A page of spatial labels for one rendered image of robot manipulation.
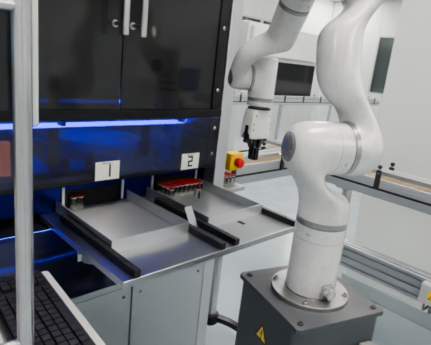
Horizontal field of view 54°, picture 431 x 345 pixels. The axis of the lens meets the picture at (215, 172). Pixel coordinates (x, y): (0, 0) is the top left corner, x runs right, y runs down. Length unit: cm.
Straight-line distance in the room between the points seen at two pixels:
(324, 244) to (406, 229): 180
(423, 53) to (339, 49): 173
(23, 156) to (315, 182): 58
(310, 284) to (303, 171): 28
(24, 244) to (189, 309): 126
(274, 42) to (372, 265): 133
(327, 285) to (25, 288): 66
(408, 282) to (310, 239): 123
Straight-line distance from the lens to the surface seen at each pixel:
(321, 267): 102
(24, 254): 69
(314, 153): 90
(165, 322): 181
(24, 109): 62
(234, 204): 156
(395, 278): 222
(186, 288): 179
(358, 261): 228
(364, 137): 97
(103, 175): 136
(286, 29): 125
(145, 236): 118
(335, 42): 98
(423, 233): 274
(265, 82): 135
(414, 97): 268
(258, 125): 137
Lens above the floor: 139
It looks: 15 degrees down
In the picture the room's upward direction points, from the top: 6 degrees clockwise
